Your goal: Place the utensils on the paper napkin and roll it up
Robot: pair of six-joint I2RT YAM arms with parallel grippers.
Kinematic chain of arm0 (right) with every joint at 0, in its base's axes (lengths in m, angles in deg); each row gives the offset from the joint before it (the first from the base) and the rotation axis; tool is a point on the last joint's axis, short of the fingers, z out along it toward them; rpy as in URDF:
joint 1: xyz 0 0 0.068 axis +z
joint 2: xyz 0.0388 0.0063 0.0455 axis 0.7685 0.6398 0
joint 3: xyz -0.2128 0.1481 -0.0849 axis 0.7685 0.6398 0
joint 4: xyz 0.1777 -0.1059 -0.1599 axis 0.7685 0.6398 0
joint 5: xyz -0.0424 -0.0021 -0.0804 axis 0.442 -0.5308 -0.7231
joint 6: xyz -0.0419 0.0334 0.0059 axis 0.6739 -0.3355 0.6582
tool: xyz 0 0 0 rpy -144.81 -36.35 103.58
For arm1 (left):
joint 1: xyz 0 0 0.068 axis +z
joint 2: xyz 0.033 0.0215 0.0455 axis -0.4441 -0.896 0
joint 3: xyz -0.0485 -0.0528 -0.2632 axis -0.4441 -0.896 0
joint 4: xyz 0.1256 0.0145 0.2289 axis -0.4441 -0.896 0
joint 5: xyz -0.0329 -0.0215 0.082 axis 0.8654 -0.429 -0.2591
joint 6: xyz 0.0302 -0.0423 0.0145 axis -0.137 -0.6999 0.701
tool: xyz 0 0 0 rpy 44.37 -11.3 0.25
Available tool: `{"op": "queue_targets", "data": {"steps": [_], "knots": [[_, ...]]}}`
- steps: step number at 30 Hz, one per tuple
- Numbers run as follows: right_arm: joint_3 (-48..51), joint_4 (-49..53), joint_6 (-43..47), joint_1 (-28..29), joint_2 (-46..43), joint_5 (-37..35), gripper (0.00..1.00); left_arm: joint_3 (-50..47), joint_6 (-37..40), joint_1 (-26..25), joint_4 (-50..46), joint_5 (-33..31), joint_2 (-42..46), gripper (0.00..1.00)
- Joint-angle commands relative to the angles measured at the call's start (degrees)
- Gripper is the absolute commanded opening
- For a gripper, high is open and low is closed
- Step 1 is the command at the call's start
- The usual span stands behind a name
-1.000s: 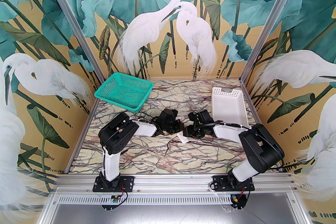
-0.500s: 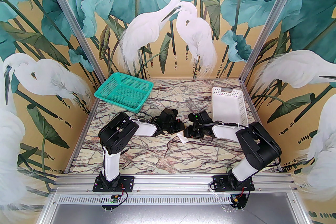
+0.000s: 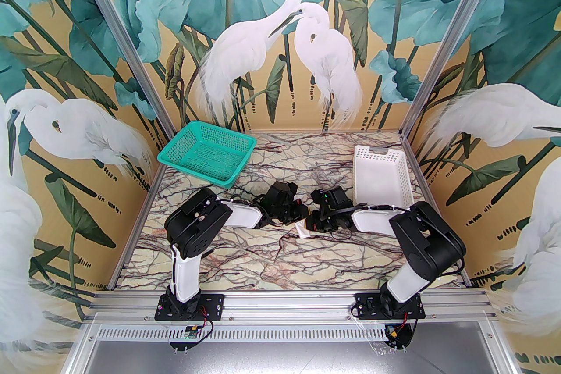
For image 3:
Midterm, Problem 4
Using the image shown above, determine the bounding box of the green plastic mesh basket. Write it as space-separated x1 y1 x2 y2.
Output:
157 121 257 190

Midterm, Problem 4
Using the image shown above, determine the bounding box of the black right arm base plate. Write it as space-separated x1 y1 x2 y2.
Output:
354 292 426 320

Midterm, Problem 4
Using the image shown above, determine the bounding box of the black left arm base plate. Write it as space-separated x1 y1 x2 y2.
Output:
157 293 225 321

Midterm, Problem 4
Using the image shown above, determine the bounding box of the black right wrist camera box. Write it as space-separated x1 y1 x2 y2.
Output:
324 187 352 208

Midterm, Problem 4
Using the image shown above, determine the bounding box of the aluminium front frame rail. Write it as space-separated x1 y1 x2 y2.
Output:
85 291 500 323

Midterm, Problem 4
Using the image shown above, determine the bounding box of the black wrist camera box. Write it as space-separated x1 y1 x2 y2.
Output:
268 182 299 203
324 187 352 208

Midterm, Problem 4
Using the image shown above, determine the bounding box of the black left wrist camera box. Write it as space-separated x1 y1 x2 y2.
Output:
268 182 299 203

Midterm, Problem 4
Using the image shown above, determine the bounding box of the aluminium corner post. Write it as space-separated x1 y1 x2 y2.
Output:
56 0 181 137
400 0 518 137

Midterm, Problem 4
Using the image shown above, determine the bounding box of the white perforated plastic basket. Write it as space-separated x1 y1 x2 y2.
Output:
354 146 416 210

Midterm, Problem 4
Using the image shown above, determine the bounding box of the slotted grey metal panel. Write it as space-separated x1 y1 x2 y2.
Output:
65 322 522 374

